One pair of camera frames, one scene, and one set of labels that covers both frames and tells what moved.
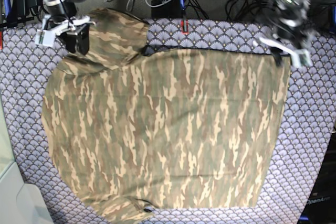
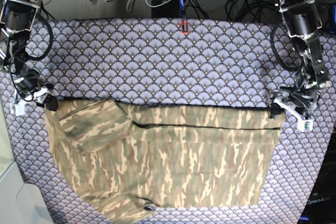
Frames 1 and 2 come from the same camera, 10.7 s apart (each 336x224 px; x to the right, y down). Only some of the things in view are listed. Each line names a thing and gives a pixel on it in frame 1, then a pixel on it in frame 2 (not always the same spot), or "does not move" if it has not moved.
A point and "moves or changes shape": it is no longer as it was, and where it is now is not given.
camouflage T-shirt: [135, 128] moves or changes shape
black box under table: [171, 9] does not move
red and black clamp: [182, 27] does not move
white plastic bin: [18, 204] does not move
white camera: [44, 37] to [18, 108]
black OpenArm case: [320, 208] does not move
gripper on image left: [80, 42] to [27, 82]
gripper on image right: [294, 40] to [301, 98]
